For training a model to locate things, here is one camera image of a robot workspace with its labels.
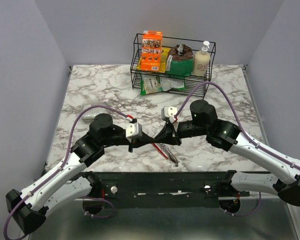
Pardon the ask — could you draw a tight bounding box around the green white snack bag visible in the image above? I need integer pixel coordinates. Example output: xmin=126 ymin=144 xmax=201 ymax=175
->
xmin=140 ymin=75 xmax=185 ymax=96

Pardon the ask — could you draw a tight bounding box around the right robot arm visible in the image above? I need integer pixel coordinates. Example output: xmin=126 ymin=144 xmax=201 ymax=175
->
xmin=155 ymin=100 xmax=300 ymax=207

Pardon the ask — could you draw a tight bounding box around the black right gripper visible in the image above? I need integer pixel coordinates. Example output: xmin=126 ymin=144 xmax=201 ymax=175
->
xmin=154 ymin=119 xmax=208 ymax=145

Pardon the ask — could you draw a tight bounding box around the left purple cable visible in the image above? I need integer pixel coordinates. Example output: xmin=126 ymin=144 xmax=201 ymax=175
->
xmin=3 ymin=105 xmax=135 ymax=240

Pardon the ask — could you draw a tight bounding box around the silver glitter pouch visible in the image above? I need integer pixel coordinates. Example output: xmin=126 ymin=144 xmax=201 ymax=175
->
xmin=81 ymin=107 xmax=108 ymax=123

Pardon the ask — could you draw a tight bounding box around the aluminium rail frame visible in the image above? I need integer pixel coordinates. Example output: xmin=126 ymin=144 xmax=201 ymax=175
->
xmin=17 ymin=64 xmax=300 ymax=240

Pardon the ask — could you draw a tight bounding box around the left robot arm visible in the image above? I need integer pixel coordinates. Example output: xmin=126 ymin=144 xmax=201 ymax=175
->
xmin=4 ymin=113 xmax=154 ymax=239

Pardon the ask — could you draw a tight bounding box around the orange product box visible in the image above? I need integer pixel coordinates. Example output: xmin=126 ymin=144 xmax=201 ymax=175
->
xmin=140 ymin=30 xmax=162 ymax=72

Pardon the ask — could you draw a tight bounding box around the yellow snack bag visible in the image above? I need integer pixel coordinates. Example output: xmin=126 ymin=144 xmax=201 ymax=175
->
xmin=137 ymin=47 xmax=171 ymax=73

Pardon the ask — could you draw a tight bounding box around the cream lotion pump bottle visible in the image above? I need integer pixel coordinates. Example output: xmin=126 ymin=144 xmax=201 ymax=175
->
xmin=192 ymin=41 xmax=210 ymax=77

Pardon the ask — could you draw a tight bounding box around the black wire shelf rack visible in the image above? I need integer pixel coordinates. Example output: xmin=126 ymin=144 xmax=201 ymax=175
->
xmin=130 ymin=33 xmax=216 ymax=98

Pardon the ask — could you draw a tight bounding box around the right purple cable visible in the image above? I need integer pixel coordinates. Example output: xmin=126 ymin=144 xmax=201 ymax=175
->
xmin=173 ymin=81 xmax=300 ymax=201

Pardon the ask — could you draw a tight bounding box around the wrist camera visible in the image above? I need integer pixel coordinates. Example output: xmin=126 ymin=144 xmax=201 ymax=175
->
xmin=161 ymin=106 xmax=178 ymax=122
xmin=126 ymin=122 xmax=143 ymax=139

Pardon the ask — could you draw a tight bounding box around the green brown bag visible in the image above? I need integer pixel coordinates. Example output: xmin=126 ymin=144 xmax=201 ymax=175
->
xmin=165 ymin=44 xmax=194 ymax=78

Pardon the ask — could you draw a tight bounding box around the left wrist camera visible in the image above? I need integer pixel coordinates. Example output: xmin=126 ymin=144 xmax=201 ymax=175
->
xmin=126 ymin=122 xmax=143 ymax=139

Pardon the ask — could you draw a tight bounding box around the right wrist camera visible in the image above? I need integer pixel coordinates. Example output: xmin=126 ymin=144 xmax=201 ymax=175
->
xmin=161 ymin=106 xmax=178 ymax=122

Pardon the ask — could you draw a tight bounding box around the steel key organizer red handle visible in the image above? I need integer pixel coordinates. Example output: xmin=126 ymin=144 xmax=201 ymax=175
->
xmin=152 ymin=143 xmax=179 ymax=167

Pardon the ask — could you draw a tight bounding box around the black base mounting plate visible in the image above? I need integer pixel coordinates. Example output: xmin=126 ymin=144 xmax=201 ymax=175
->
xmin=72 ymin=170 xmax=249 ymax=209

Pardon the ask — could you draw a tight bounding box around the purple cable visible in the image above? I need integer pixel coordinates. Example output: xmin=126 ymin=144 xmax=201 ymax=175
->
xmin=173 ymin=81 xmax=300 ymax=201
xmin=3 ymin=105 xmax=135 ymax=240

